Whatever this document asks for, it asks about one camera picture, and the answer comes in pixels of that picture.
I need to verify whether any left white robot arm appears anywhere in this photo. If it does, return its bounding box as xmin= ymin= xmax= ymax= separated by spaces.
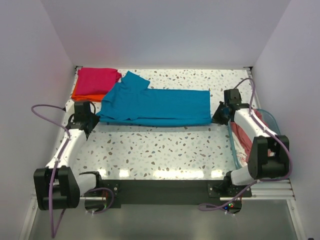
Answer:
xmin=33 ymin=101 xmax=104 ymax=211

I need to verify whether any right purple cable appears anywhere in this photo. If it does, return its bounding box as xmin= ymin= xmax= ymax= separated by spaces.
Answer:
xmin=198 ymin=77 xmax=293 ymax=213

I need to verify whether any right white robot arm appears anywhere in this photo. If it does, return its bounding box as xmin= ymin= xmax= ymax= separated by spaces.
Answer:
xmin=212 ymin=88 xmax=292 ymax=197

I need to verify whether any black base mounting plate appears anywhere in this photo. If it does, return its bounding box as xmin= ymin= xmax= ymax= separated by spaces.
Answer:
xmin=101 ymin=179 xmax=245 ymax=208

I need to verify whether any aluminium table frame rail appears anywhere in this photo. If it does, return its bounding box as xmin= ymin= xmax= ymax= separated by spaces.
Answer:
xmin=83 ymin=179 xmax=294 ymax=201

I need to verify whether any clear teal plastic basket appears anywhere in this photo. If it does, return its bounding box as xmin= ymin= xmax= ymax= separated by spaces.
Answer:
xmin=227 ymin=109 xmax=281 ymax=170

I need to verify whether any pink t shirt in basket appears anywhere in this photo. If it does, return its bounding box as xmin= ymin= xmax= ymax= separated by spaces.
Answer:
xmin=229 ymin=108 xmax=268 ymax=163

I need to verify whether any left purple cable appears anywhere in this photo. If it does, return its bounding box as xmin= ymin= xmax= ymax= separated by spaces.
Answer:
xmin=30 ymin=104 xmax=73 ymax=238

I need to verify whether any folded magenta t shirt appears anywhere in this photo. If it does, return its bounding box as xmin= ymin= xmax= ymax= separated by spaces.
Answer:
xmin=75 ymin=67 xmax=122 ymax=96

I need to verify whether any white t shirt in basket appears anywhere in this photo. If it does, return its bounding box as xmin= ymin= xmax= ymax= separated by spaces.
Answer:
xmin=233 ymin=139 xmax=248 ymax=167

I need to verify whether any purple cable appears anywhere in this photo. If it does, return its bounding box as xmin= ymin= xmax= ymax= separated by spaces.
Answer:
xmin=30 ymin=104 xmax=73 ymax=238
xmin=198 ymin=77 xmax=293 ymax=213

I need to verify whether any blue t shirt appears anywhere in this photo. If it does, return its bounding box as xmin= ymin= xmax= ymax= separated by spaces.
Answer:
xmin=97 ymin=71 xmax=212 ymax=127

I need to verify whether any folded orange t shirt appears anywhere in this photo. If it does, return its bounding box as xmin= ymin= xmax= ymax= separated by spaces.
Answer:
xmin=71 ymin=86 xmax=107 ymax=103

